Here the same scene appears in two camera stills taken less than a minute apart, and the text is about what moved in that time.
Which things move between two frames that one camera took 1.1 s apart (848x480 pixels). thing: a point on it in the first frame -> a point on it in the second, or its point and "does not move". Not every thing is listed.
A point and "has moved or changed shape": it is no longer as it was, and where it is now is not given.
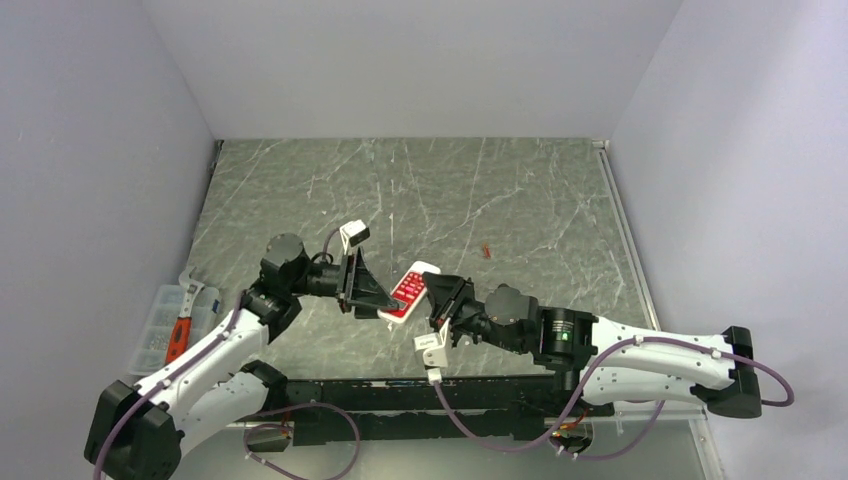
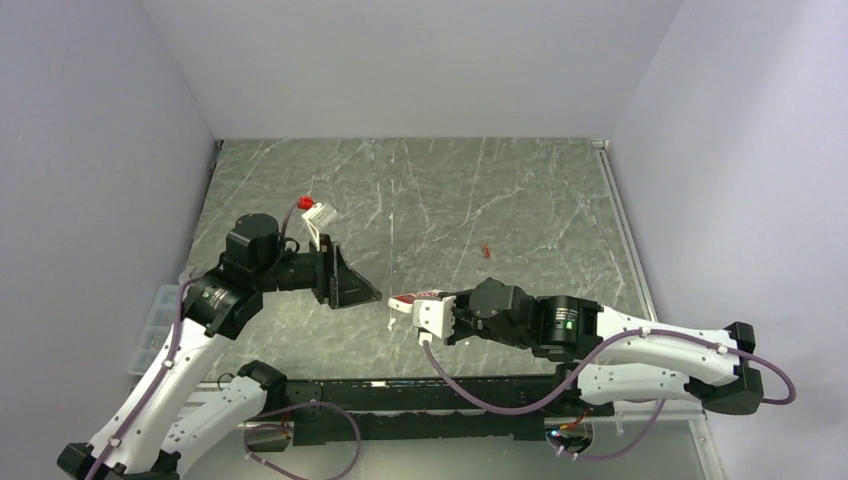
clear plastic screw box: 151,350 does not move
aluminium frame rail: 627,230 does not move
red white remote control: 409,292 has moved or changed shape
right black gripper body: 471,320 does not move
